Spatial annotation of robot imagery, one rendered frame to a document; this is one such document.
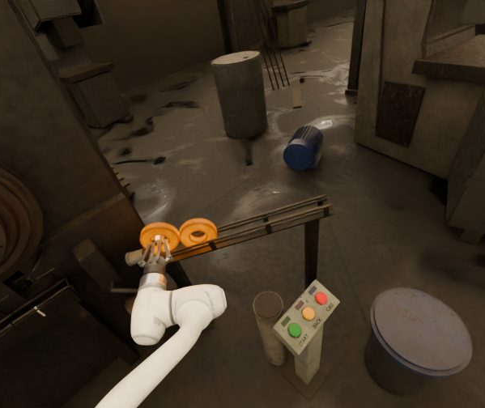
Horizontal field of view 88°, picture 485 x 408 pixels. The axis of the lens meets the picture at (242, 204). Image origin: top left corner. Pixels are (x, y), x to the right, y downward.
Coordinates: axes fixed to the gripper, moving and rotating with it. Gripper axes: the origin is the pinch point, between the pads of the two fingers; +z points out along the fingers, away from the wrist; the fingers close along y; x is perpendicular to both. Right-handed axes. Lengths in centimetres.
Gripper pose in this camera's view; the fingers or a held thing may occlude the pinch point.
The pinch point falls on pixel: (159, 235)
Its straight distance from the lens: 110.2
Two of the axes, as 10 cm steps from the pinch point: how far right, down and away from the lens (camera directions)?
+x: -1.6, -7.2, -6.7
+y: 9.8, -2.2, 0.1
